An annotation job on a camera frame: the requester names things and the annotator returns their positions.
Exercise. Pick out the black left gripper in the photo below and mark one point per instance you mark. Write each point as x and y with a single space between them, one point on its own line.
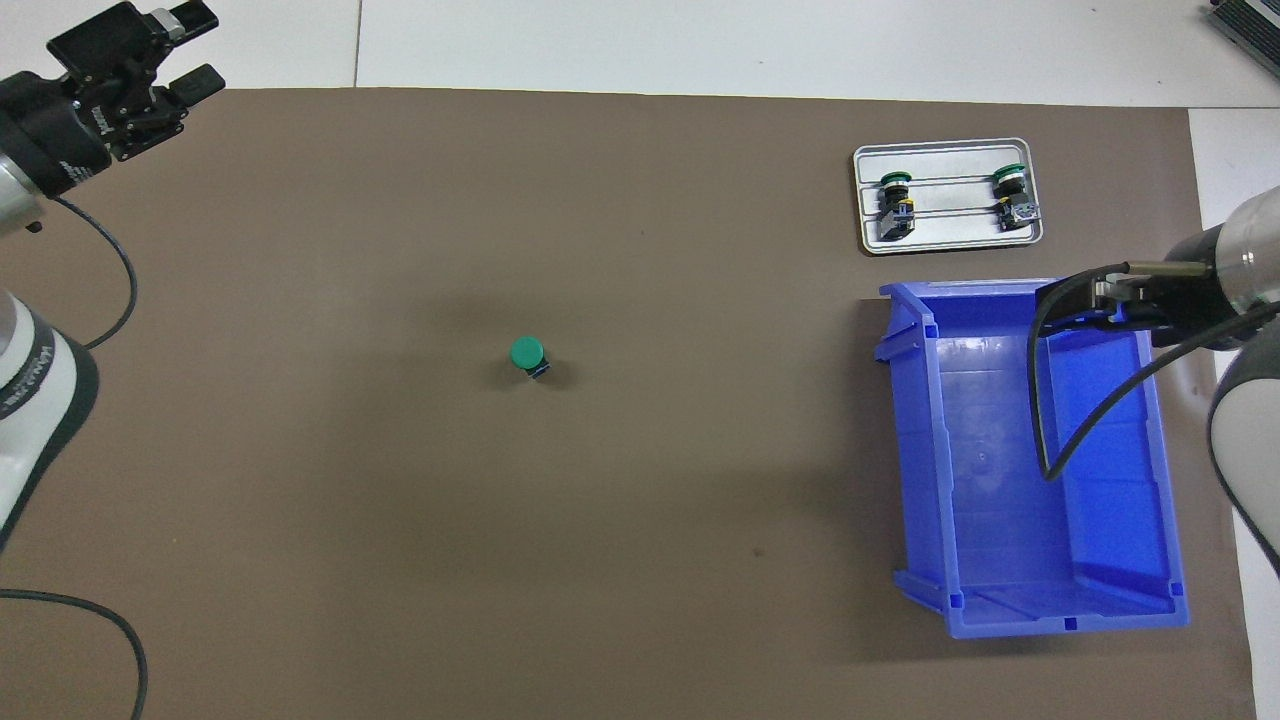
80 120

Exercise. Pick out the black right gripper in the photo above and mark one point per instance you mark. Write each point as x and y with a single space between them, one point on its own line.
1195 305

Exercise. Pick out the green push button switch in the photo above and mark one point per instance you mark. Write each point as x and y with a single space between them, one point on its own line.
1013 198
897 205
526 352

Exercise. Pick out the grey metal tray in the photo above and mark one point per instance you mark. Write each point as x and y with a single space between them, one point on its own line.
950 238

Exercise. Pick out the blue plastic storage bin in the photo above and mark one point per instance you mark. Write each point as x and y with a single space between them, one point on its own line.
1000 520

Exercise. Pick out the grey ribbed device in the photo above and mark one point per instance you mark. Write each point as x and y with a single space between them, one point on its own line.
1250 20

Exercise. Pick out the brown table mat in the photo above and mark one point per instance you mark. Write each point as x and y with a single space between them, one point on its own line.
400 500

